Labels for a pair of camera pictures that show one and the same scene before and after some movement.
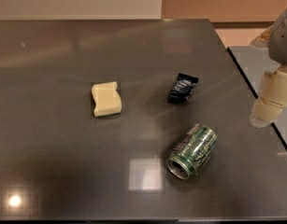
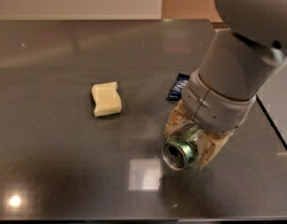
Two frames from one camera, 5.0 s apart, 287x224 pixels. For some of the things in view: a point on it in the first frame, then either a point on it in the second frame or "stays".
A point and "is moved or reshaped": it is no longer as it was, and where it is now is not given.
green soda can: (191, 151) is moved or reshaped
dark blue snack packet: (182, 88) stays
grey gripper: (282, 41) to (214, 106)
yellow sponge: (108, 101) stays
